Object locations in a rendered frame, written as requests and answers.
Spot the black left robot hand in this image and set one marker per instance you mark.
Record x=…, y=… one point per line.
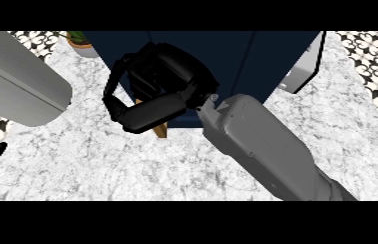
x=1, y=148

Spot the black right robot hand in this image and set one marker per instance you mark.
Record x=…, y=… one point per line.
x=156, y=74

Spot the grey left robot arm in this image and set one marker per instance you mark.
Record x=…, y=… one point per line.
x=26, y=84

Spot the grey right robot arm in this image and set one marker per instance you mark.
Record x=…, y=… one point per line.
x=260, y=144

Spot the dark navy cabinet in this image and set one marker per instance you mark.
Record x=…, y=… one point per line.
x=245, y=54

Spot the tan wooden block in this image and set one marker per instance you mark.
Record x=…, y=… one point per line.
x=159, y=130

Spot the potted green plant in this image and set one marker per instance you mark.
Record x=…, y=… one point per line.
x=78, y=41

